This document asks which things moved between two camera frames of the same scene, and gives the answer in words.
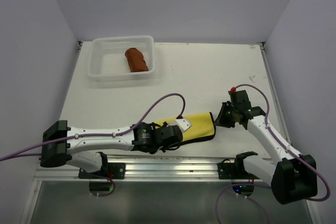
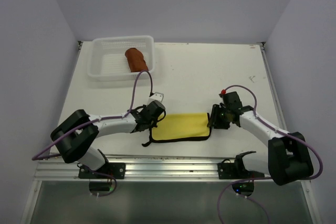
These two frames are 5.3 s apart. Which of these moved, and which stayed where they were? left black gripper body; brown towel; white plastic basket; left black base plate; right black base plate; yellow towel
Moved: yellow towel; left black gripper body
Stayed: right black base plate; brown towel; white plastic basket; left black base plate
